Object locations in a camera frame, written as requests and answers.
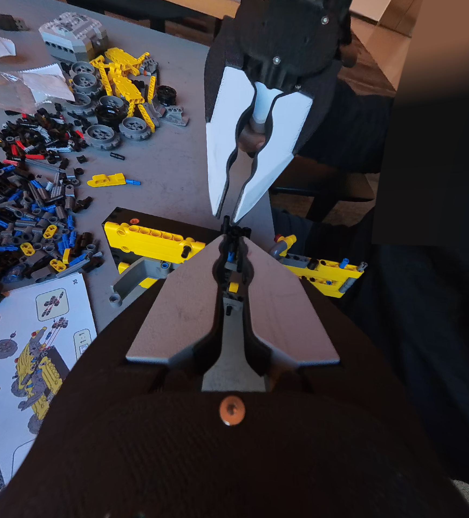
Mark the white instruction booklet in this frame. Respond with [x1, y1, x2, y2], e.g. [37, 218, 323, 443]
[0, 273, 97, 518]

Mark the small black connector piece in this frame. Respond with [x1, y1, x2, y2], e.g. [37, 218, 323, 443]
[220, 216, 251, 239]

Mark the pile of mixed brick parts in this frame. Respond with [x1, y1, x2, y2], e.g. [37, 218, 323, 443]
[0, 158, 103, 308]

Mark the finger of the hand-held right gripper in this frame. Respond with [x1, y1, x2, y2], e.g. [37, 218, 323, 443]
[205, 66, 257, 219]
[231, 90, 315, 224]

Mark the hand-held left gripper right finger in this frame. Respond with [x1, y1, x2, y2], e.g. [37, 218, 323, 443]
[240, 235, 341, 376]

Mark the brown wooden stool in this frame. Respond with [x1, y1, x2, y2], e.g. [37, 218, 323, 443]
[273, 156, 377, 222]

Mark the grey battery hub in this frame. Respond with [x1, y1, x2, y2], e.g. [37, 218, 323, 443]
[39, 12, 109, 63]

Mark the person's dark clothed body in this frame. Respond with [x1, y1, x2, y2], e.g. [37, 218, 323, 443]
[273, 210, 469, 486]

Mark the pile of black red pins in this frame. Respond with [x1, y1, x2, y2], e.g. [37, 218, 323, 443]
[0, 103, 93, 171]

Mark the person's right hand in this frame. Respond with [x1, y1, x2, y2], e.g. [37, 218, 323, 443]
[238, 123, 268, 154]

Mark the yellow panel piece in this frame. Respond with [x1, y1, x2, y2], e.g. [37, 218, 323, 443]
[87, 173, 127, 188]

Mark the person's right forearm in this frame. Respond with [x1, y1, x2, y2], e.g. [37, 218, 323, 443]
[299, 75, 395, 175]

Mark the grey desk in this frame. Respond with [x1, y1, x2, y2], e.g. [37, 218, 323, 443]
[0, 0, 276, 397]

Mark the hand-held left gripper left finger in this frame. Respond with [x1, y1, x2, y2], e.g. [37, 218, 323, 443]
[125, 234, 229, 376]

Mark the yellow black toy vehicle model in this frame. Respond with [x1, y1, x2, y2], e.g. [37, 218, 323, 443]
[102, 207, 368, 310]

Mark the dark brick motor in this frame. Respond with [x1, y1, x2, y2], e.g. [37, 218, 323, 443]
[0, 13, 29, 32]

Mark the pile of yellow beams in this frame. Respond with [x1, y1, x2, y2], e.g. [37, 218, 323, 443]
[90, 48, 158, 134]

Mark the group of grey toothed wheels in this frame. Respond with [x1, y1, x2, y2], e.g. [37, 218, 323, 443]
[62, 61, 178, 151]

